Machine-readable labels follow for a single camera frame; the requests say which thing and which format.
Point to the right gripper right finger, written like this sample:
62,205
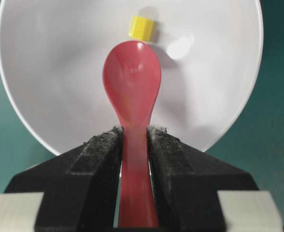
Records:
186,182

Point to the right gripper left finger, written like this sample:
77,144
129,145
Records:
80,186

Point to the red plastic spoon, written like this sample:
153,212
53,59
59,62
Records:
132,78

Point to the yellow hexagonal prism block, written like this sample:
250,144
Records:
141,28

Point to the white ceramic bowl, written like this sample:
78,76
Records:
52,54

